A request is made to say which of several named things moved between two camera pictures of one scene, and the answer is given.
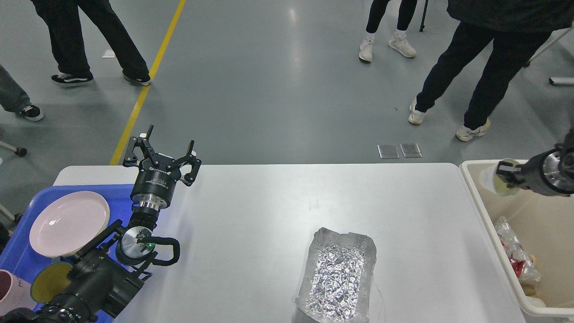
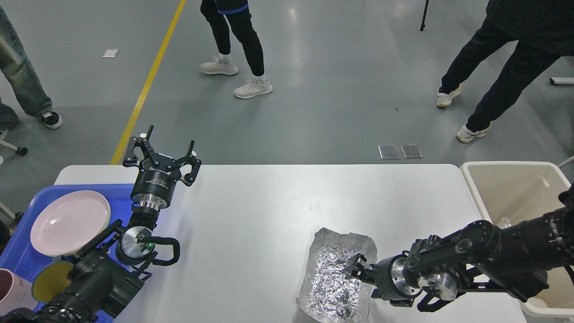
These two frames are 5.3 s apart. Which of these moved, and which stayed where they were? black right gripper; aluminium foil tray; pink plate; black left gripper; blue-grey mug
Moved: black right gripper
Stayed: pink plate; blue-grey mug; aluminium foil tray; black left gripper
